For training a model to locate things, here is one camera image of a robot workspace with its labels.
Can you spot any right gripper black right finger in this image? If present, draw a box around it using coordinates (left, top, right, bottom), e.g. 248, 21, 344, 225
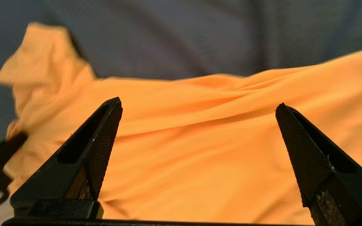
275, 103, 362, 226

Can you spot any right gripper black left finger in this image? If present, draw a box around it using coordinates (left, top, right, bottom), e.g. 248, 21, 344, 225
10, 97, 123, 218

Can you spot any yellow polo shirt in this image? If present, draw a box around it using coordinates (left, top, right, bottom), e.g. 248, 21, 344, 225
0, 22, 362, 226

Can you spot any bed with blue sheet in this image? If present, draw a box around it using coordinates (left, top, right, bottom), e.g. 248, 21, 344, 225
0, 0, 362, 182

